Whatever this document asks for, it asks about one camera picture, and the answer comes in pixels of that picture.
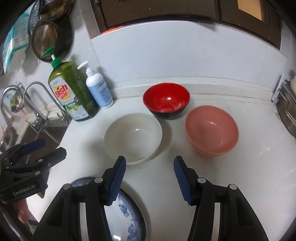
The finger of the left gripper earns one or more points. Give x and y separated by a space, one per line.
51 159
33 146

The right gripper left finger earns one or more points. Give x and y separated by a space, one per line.
61 221

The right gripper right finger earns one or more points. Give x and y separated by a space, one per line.
238 220

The large blue floral plate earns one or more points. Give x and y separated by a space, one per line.
125 219

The cream white bowl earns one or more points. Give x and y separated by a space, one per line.
136 136

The pink bowl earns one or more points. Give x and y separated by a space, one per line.
211 131

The red and black bowl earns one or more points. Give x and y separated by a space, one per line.
166 100

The kitchen sink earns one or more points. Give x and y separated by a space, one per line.
52 133

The left hand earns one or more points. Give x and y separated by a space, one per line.
23 211

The small chrome faucet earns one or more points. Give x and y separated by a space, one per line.
48 99

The tall chrome faucet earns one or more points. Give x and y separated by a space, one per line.
14 109

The green dish soap bottle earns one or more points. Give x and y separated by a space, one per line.
68 85

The blue hand soap bottle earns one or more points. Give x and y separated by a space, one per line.
97 86

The paper towel pack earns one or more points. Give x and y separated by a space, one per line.
15 45

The hanging dark frying pan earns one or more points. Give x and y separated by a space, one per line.
52 34

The steel pot lower left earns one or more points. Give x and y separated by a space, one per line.
286 111

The copper small pan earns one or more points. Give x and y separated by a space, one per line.
55 10

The dark wooden window frame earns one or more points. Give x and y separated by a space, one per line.
256 17

